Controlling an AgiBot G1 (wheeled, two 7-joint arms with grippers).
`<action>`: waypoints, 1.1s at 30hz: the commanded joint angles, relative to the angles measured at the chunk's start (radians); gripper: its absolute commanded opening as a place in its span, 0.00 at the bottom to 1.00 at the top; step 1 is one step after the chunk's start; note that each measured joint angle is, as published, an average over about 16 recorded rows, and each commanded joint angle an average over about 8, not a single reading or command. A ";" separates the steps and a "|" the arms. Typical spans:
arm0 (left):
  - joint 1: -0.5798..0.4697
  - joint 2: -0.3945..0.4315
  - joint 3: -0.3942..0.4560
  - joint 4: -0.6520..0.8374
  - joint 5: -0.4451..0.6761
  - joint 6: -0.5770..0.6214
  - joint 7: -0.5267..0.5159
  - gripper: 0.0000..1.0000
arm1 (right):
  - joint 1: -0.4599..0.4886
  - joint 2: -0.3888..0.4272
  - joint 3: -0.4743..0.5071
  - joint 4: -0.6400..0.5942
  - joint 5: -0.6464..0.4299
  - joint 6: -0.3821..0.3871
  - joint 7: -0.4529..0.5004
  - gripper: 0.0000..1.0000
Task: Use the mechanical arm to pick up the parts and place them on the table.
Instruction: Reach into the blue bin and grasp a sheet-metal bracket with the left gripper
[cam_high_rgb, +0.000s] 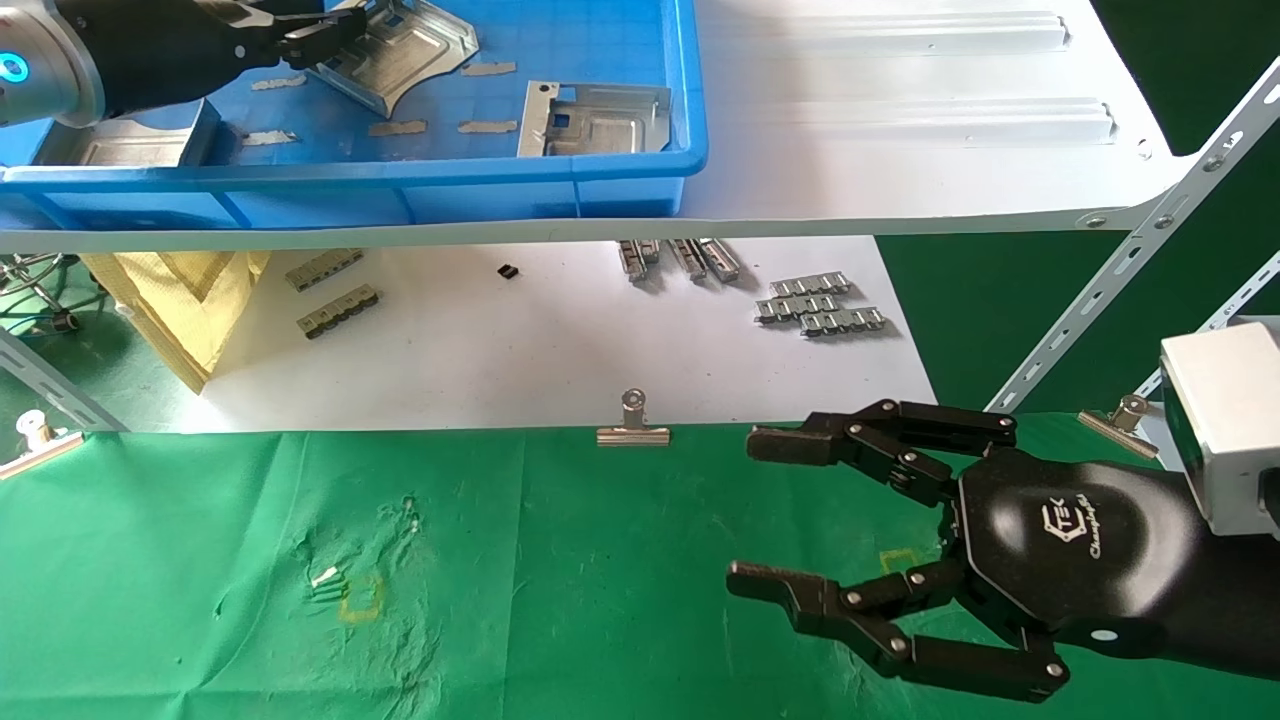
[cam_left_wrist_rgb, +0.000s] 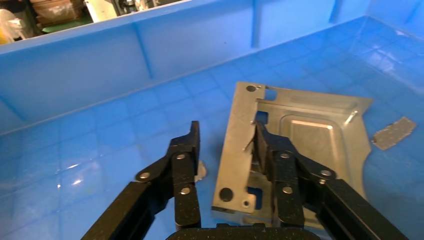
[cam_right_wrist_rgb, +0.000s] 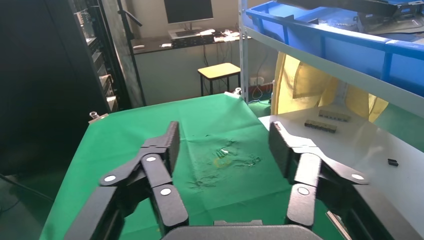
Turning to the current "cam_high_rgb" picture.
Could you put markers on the dark olive connector strip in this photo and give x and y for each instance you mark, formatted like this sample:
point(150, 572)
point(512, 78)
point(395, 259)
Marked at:
point(325, 269)
point(340, 311)

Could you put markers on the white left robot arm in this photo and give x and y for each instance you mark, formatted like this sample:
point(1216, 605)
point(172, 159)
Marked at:
point(45, 80)

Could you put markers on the silver bulldog clip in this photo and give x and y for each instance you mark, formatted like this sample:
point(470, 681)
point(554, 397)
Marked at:
point(1120, 430)
point(634, 434)
point(40, 452)

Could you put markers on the silver metal rail strip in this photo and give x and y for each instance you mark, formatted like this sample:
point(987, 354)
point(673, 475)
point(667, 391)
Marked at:
point(797, 308)
point(651, 250)
point(810, 284)
point(630, 262)
point(687, 260)

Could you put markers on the metal clip stack right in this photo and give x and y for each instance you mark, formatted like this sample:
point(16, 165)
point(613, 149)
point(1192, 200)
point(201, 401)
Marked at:
point(843, 322)

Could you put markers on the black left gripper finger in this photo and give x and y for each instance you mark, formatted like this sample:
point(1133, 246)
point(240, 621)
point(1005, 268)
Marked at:
point(310, 18)
point(305, 52)

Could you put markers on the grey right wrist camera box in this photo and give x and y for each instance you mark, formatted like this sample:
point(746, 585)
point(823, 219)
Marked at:
point(1230, 420)

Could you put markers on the green table cloth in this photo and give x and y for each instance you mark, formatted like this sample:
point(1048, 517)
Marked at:
point(560, 580)

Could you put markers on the brown tape strip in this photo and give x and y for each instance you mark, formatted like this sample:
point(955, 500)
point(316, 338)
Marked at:
point(489, 69)
point(270, 138)
point(397, 127)
point(278, 82)
point(488, 126)

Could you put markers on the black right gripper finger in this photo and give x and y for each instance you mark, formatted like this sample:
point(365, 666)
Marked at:
point(900, 640)
point(900, 440)

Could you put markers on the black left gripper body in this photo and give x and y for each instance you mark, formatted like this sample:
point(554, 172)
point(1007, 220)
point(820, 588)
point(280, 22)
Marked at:
point(170, 45)

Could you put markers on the metal clip stack centre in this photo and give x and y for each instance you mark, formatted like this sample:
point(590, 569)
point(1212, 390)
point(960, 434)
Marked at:
point(720, 260)

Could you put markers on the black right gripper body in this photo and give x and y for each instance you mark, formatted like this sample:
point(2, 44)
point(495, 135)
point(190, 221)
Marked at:
point(1080, 550)

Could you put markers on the silver sheet metal bracket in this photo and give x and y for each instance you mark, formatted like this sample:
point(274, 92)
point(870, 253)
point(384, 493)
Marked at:
point(600, 125)
point(410, 55)
point(130, 140)

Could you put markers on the small white scrap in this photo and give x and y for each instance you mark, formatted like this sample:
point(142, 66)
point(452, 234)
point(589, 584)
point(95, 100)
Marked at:
point(325, 577)

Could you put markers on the blue plastic bin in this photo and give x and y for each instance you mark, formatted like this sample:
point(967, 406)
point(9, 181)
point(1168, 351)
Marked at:
point(400, 190)

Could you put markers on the yellow fabric bag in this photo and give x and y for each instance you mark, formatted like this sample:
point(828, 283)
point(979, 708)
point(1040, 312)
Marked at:
point(190, 310)

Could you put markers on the small black plastic piece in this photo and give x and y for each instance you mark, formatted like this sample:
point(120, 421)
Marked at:
point(508, 271)

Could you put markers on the metal clip stack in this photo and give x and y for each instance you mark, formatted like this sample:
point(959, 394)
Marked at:
point(720, 260)
point(843, 322)

